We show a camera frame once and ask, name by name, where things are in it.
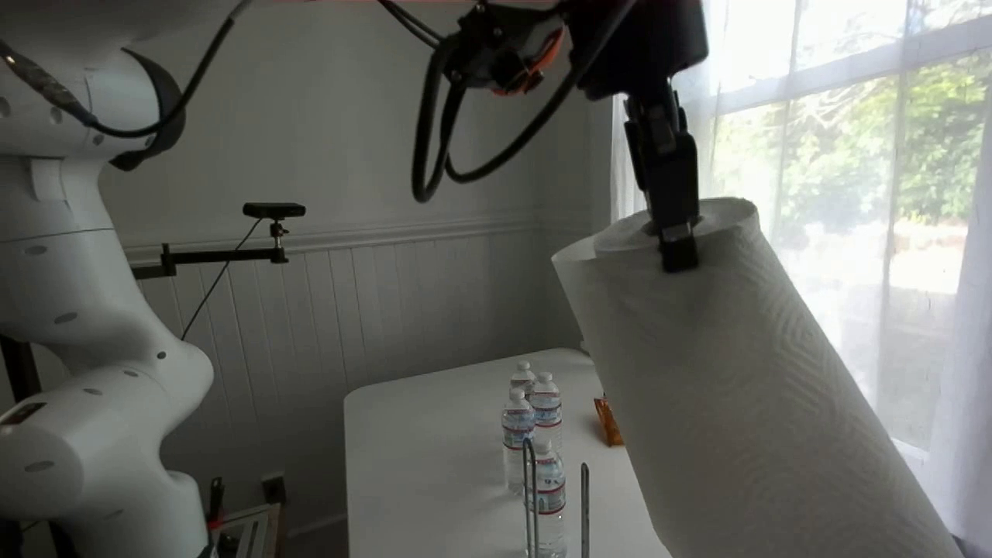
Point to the white framed window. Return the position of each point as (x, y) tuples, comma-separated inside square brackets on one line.
[(858, 156)]

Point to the orange chips bag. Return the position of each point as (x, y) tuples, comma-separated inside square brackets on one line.
[(610, 422)]

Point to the black stereo camera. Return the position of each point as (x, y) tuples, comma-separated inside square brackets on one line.
[(274, 207)]

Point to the white sheer curtain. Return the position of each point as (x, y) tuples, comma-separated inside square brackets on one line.
[(951, 310)]

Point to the framed picture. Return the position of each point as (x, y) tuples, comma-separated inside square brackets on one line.
[(252, 527)]

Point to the metal paper towel holder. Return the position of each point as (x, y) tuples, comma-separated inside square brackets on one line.
[(583, 515)]

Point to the white paper towel roll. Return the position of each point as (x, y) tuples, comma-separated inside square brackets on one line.
[(746, 413)]

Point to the clear plastic water bottle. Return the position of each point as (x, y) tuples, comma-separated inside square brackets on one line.
[(517, 435), (525, 379), (545, 404), (551, 485)]

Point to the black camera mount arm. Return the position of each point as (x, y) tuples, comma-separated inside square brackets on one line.
[(217, 255)]

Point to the black wrist camera orange mount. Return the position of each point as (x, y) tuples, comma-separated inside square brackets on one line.
[(513, 48)]

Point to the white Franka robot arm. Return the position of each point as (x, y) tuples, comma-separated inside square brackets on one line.
[(80, 310)]

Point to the wall power outlet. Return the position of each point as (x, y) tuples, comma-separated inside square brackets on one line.
[(274, 487)]

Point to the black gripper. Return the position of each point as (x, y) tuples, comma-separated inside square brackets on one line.
[(641, 40)]

